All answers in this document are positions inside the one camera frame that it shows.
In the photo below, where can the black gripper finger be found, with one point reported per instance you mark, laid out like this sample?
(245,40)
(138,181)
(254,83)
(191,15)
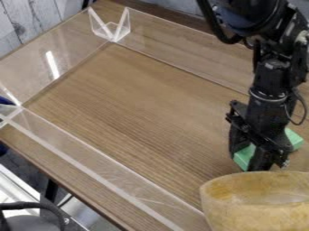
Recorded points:
(264,157)
(239,138)

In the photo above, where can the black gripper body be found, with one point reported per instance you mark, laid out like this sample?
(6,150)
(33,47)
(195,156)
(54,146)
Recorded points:
(267,117)

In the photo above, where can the green rectangular block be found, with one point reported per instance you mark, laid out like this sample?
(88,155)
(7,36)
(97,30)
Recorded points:
(243,156)

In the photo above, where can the light wooden bowl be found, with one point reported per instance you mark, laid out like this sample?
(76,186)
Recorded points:
(258,201)

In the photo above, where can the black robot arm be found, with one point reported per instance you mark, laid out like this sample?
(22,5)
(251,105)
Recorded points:
(278,25)

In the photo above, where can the black table leg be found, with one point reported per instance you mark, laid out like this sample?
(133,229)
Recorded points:
(52,191)

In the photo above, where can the clear acrylic tray wall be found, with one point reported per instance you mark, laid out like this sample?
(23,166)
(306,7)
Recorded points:
(114,104)

